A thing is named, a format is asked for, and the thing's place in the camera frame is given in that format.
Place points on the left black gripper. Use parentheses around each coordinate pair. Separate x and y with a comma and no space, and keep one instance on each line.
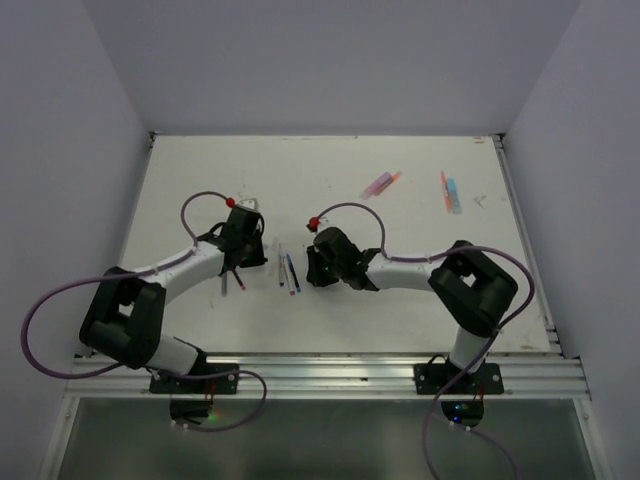
(258,258)

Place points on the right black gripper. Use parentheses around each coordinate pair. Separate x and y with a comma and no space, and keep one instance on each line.
(314,274)

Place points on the white blue-tipped marker pen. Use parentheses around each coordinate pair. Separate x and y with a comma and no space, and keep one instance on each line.
(281,269)

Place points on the blue pen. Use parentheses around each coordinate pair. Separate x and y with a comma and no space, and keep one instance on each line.
(293,272)

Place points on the red pen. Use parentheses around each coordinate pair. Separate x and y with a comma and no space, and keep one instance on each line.
(238,280)

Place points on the pink capped marker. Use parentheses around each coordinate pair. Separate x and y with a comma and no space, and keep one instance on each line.
(288,278)

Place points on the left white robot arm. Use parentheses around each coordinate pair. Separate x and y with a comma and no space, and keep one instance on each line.
(124,320)

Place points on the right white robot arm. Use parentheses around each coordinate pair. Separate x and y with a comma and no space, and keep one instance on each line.
(475,290)

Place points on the orange pen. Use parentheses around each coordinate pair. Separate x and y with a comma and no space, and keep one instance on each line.
(445,191)

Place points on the pink highlighter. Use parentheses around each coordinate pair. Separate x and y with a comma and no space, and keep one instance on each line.
(371,189)

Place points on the light blue highlighter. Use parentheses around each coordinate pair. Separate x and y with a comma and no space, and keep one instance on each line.
(454,204)

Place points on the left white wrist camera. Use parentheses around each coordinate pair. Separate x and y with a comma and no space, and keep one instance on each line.
(249,204)

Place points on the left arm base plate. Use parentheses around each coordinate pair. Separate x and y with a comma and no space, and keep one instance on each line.
(210,379)

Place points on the aluminium rail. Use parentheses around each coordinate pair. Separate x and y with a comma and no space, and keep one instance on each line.
(356,377)

